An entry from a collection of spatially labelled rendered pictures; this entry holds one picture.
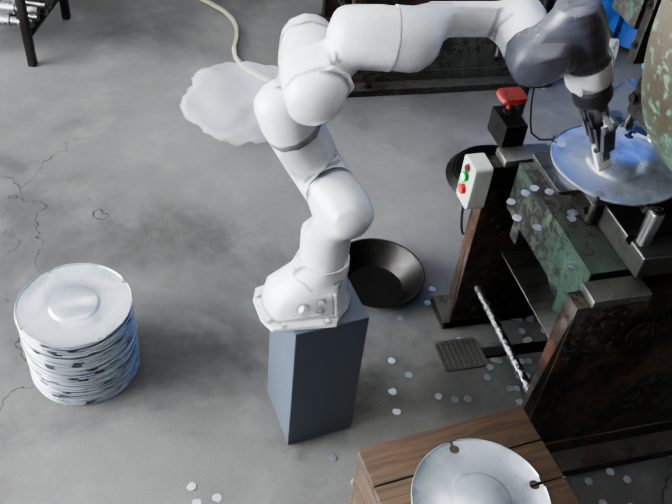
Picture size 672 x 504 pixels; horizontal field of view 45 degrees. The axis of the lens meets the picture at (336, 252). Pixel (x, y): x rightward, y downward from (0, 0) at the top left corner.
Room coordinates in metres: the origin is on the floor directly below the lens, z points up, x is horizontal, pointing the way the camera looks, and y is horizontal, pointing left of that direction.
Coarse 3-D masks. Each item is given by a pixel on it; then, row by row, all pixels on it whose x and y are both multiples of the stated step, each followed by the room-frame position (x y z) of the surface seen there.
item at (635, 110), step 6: (636, 90) 1.53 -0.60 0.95; (630, 96) 1.52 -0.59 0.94; (636, 96) 1.51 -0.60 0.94; (630, 102) 1.51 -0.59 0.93; (636, 102) 1.51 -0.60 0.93; (630, 108) 1.53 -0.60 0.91; (636, 108) 1.51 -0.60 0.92; (636, 114) 1.50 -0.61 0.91; (642, 114) 1.47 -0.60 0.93; (636, 120) 1.50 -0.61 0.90; (642, 120) 1.48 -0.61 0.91; (642, 126) 1.47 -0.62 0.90
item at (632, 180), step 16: (576, 128) 1.61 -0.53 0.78; (624, 128) 1.63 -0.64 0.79; (576, 144) 1.55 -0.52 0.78; (592, 144) 1.55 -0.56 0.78; (624, 144) 1.57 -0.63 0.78; (640, 144) 1.58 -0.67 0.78; (560, 160) 1.48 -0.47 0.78; (576, 160) 1.48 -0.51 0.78; (592, 160) 1.48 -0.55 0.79; (624, 160) 1.50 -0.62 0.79; (640, 160) 1.51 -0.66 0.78; (656, 160) 1.52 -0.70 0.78; (576, 176) 1.43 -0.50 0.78; (592, 176) 1.43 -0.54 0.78; (608, 176) 1.43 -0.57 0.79; (624, 176) 1.44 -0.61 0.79; (640, 176) 1.45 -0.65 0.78; (656, 176) 1.46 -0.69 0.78; (592, 192) 1.38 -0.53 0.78; (608, 192) 1.38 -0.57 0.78; (624, 192) 1.39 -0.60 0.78; (640, 192) 1.40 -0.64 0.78; (656, 192) 1.40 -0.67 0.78
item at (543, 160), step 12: (540, 156) 1.49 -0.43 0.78; (540, 168) 1.45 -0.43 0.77; (552, 168) 1.45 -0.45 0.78; (552, 180) 1.40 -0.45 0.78; (564, 180) 1.41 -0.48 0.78; (564, 192) 1.37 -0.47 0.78; (576, 192) 1.38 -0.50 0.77; (576, 204) 1.48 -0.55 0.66; (588, 204) 1.44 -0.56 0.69; (600, 204) 1.43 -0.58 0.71; (588, 216) 1.43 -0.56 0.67
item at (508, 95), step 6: (498, 90) 1.77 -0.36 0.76; (504, 90) 1.78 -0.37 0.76; (510, 90) 1.78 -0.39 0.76; (516, 90) 1.78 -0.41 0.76; (522, 90) 1.79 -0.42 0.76; (498, 96) 1.76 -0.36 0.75; (504, 96) 1.75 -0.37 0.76; (510, 96) 1.75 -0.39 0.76; (516, 96) 1.75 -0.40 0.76; (522, 96) 1.76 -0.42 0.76; (504, 102) 1.74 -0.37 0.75; (510, 102) 1.73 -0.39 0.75; (516, 102) 1.74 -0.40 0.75; (522, 102) 1.75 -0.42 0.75; (510, 108) 1.76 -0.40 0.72
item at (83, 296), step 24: (72, 264) 1.49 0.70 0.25; (96, 264) 1.50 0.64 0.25; (24, 288) 1.39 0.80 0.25; (48, 288) 1.40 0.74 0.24; (72, 288) 1.40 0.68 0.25; (96, 288) 1.42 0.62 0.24; (120, 288) 1.43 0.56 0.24; (24, 312) 1.31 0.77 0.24; (48, 312) 1.32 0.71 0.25; (72, 312) 1.32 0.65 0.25; (96, 312) 1.34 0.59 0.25; (120, 312) 1.35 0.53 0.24; (48, 336) 1.24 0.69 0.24; (72, 336) 1.25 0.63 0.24
